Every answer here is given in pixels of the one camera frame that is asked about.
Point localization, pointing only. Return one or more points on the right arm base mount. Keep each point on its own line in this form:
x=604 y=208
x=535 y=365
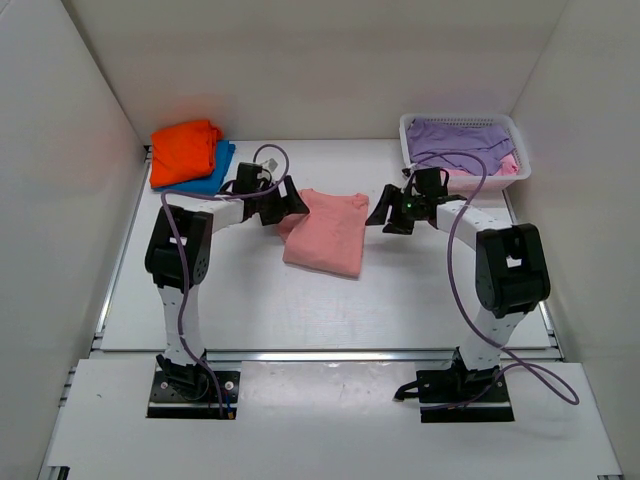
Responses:
x=459 y=395

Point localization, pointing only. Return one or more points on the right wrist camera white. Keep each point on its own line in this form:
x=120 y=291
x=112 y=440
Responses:
x=413 y=179

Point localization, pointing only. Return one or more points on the white plastic basket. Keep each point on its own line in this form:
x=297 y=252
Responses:
x=462 y=183

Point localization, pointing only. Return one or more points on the left aluminium rail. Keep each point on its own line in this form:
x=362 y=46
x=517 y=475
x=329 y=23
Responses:
x=129 y=220

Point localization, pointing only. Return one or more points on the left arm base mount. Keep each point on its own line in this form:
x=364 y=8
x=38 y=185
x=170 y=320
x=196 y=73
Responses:
x=188 y=393

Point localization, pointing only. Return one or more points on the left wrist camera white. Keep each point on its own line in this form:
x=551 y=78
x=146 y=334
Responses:
x=269 y=165

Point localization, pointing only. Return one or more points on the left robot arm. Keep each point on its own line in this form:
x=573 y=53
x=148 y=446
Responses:
x=178 y=259

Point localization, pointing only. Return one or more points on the front aluminium rail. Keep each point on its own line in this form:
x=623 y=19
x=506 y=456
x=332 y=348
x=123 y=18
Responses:
x=328 y=356

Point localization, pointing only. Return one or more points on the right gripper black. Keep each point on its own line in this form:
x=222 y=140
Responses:
x=392 y=197

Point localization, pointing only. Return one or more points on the purple t-shirt in basket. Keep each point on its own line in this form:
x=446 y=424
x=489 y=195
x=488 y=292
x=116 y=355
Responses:
x=438 y=145

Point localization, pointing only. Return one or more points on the pink t-shirt in basket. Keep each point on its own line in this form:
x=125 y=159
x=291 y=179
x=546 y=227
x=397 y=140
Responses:
x=508 y=167

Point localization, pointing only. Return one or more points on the aluminium rail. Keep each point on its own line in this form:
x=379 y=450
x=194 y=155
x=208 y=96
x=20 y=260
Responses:
x=129 y=220
x=328 y=356

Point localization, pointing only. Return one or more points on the folded orange t-shirt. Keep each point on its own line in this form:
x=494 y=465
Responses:
x=183 y=152

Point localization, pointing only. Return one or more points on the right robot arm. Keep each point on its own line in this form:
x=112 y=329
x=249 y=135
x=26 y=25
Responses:
x=511 y=276

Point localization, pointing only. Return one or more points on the salmon pink t-shirt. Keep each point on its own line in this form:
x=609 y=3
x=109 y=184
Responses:
x=330 y=237

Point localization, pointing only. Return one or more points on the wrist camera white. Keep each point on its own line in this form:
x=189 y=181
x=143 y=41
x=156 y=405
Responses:
x=413 y=179
x=269 y=165

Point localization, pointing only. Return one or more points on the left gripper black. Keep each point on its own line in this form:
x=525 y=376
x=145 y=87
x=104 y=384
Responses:
x=290 y=205

